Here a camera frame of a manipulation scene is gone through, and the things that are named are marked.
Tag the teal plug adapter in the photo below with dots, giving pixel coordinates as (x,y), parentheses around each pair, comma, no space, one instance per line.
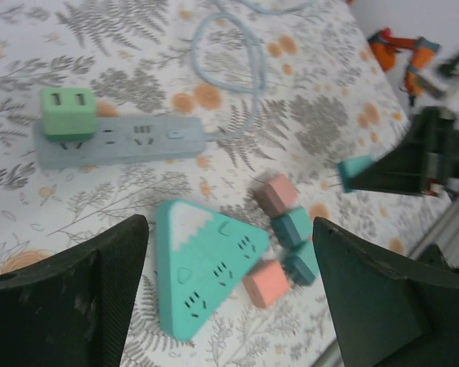
(353,170)
(302,264)
(290,229)

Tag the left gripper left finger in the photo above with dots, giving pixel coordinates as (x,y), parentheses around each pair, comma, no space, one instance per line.
(53,317)

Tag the grey blue power strip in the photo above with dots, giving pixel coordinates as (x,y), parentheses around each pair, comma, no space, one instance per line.
(137,149)

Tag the green dual USB adapter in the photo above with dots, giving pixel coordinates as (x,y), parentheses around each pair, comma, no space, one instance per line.
(67,114)

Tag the pink plug adapter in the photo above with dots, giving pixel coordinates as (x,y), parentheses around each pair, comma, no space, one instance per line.
(279,193)

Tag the aluminium side rail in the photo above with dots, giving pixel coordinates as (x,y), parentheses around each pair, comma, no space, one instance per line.
(440,229)

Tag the teal triangular power strip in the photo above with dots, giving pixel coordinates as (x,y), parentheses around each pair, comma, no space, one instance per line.
(199,275)

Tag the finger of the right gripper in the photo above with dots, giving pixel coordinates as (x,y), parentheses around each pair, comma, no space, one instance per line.
(401,168)

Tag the floral tablecloth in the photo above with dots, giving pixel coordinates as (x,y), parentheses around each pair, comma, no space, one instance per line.
(99,49)

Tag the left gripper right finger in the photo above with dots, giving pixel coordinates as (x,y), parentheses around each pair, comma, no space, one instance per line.
(386,317)

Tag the salmon orange plug adapter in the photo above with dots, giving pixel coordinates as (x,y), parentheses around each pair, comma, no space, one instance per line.
(267,284)

